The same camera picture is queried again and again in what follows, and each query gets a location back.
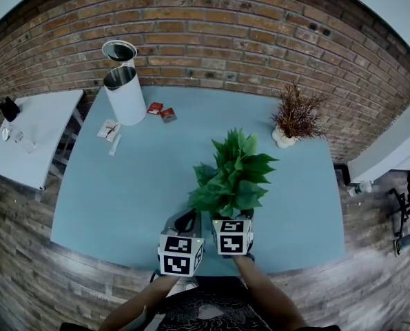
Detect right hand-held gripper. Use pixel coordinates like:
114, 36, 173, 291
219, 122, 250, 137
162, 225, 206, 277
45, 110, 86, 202
211, 209, 255, 257

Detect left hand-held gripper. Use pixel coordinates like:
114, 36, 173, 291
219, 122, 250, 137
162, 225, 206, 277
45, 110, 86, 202
157, 209, 205, 276

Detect green leafy potted plant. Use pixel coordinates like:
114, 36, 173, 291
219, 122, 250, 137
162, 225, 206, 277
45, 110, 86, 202
187, 128, 280, 220

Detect person's right forearm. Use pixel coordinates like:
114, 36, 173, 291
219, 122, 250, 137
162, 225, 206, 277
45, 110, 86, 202
232, 253, 309, 331

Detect person's left forearm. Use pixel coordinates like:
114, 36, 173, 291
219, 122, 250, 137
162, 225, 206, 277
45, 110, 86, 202
99, 273, 182, 331

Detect reddish plant in white pot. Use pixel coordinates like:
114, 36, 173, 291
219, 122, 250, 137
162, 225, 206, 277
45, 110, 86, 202
271, 81, 330, 149

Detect person's black patterned shirt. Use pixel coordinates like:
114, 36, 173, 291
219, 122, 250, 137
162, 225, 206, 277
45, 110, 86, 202
59, 276, 340, 331

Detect narrow white paper sleeve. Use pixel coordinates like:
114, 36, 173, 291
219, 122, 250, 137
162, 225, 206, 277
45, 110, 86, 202
108, 134, 123, 157

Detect clear plastic bottle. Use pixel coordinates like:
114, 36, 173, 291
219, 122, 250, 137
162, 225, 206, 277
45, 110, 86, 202
348, 180, 374, 198

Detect white packet with black print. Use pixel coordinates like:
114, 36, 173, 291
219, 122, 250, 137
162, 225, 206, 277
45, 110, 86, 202
96, 119, 122, 140

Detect white cylindrical trash can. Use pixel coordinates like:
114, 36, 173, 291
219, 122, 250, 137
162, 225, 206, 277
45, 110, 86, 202
101, 39, 147, 127

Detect black office chair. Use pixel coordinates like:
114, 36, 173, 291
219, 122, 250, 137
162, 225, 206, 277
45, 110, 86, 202
386, 188, 410, 257

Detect long white table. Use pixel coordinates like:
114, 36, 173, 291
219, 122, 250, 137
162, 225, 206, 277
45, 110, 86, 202
347, 90, 410, 185

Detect white side table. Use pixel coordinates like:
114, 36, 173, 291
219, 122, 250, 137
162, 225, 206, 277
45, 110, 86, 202
0, 89, 85, 191

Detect black pouch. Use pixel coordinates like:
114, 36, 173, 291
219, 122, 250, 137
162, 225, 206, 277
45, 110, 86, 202
0, 96, 21, 123

